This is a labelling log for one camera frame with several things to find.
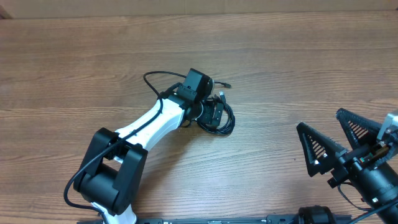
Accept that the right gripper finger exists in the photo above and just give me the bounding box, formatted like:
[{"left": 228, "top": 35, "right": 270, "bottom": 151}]
[
  {"left": 296, "top": 122, "right": 347, "bottom": 177},
  {"left": 336, "top": 108, "right": 381, "bottom": 149}
]

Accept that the black USB cable bundle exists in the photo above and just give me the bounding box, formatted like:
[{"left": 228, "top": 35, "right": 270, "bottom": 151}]
[{"left": 186, "top": 81, "right": 236, "bottom": 136}]

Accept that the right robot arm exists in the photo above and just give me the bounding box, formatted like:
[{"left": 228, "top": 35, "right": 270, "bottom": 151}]
[{"left": 296, "top": 108, "right": 397, "bottom": 223}]

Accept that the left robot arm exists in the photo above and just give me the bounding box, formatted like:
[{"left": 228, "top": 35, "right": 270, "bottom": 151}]
[{"left": 63, "top": 68, "right": 217, "bottom": 223}]

